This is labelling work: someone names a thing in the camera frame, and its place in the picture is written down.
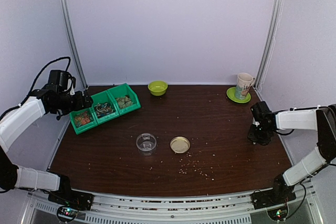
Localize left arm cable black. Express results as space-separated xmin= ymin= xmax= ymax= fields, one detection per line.
xmin=0 ymin=56 xmax=71 ymax=120

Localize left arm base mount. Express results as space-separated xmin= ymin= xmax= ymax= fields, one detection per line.
xmin=47 ymin=190 xmax=94 ymax=223

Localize clear plastic jar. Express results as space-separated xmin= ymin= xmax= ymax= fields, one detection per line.
xmin=136 ymin=133 xmax=157 ymax=156

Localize small green bowl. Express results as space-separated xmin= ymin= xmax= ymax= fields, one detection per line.
xmin=148 ymin=80 xmax=168 ymax=97

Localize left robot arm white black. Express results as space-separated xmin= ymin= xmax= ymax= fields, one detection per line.
xmin=1 ymin=89 xmax=93 ymax=205

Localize green three-compartment candy bin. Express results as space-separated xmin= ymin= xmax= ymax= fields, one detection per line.
xmin=70 ymin=83 xmax=141 ymax=135

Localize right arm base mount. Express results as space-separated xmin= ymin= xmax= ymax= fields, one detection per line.
xmin=251 ymin=189 xmax=296 ymax=222

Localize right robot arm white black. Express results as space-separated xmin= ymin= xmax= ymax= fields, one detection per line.
xmin=247 ymin=101 xmax=335 ymax=204

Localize dark wrapped candies pile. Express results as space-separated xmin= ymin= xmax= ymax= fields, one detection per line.
xmin=94 ymin=102 xmax=114 ymax=118

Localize right aluminium frame post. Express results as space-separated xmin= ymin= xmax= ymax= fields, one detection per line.
xmin=255 ymin=0 xmax=284 ymax=91

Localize orange candies pile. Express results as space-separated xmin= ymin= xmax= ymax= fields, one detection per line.
xmin=73 ymin=111 xmax=93 ymax=128

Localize aluminium frame post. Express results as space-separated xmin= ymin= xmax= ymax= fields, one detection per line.
xmin=255 ymin=0 xmax=284 ymax=91
xmin=60 ymin=0 xmax=88 ymax=89

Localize green saucer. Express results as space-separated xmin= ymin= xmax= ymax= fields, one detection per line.
xmin=226 ymin=87 xmax=251 ymax=104

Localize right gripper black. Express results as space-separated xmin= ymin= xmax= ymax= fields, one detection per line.
xmin=247 ymin=124 xmax=272 ymax=144

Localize left aluminium frame post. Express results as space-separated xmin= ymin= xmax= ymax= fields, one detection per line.
xmin=60 ymin=0 xmax=88 ymax=89

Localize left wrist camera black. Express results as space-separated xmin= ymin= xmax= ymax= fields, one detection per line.
xmin=46 ymin=70 xmax=76 ymax=92

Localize green wrapped candies pile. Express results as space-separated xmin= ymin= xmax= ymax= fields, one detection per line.
xmin=115 ymin=95 xmax=133 ymax=109

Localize patterned ceramic mug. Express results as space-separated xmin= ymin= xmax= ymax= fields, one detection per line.
xmin=236 ymin=72 xmax=255 ymax=95

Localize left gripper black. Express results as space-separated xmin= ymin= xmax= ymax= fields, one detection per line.
xmin=54 ymin=90 xmax=92 ymax=115

